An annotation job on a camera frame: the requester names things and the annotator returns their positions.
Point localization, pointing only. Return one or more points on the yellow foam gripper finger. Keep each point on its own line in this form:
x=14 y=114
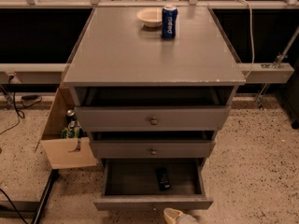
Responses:
x=171 y=215

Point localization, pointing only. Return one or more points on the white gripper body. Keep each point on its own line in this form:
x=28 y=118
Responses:
x=173 y=216

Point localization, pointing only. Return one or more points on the grey bottom drawer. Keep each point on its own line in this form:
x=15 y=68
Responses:
x=132 y=184

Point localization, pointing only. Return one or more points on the grey drawer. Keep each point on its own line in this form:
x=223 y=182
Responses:
x=151 y=119
x=132 y=184
x=177 y=144

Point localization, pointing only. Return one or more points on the grey middle drawer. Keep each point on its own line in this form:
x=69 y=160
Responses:
x=177 y=144

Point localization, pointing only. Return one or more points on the grey drawer cabinet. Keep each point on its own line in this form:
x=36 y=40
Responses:
x=121 y=62

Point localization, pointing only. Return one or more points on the grey top drawer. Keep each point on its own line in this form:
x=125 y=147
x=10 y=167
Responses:
x=151 y=119

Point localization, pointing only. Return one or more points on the black remote control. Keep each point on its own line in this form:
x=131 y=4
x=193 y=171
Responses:
x=163 y=179

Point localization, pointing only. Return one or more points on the cardboard box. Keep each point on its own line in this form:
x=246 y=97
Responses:
x=63 y=147

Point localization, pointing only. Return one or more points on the dark soda can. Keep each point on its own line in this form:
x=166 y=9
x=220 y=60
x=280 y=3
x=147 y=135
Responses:
x=70 y=115

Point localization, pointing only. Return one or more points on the blue Pepsi can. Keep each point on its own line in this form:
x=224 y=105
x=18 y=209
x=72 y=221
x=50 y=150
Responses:
x=169 y=17

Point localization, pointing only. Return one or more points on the black floor frame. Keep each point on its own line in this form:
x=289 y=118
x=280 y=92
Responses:
x=28 y=212

